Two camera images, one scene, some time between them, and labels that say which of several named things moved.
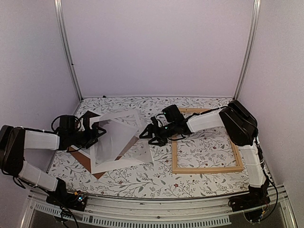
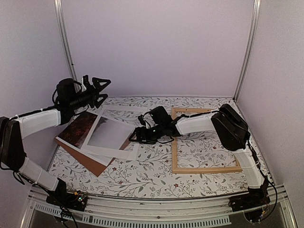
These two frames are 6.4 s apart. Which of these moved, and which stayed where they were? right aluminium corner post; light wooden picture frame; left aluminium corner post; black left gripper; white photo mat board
Moved: black left gripper; white photo mat board
Stayed: right aluminium corner post; light wooden picture frame; left aluminium corner post
